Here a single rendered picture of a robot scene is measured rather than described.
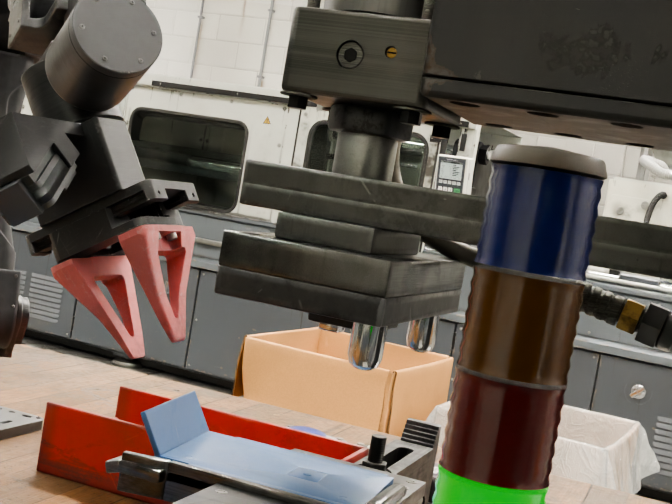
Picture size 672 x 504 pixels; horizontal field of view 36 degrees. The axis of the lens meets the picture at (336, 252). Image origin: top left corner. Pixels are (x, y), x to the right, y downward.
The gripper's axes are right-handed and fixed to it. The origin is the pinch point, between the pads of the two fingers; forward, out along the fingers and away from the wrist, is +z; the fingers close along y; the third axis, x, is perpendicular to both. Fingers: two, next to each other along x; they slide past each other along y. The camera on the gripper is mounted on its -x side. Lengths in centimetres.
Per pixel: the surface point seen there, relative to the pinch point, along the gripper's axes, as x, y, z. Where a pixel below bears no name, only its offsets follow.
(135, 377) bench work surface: 55, -37, -2
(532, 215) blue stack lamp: -26.9, 30.5, 4.1
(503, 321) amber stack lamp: -27.0, 28.4, 6.9
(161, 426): -1.4, -0.8, 5.7
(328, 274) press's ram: -7.9, 16.1, 1.3
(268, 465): 0.9, 4.4, 10.4
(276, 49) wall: 660, -212, -241
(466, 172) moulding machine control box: 436, -65, -66
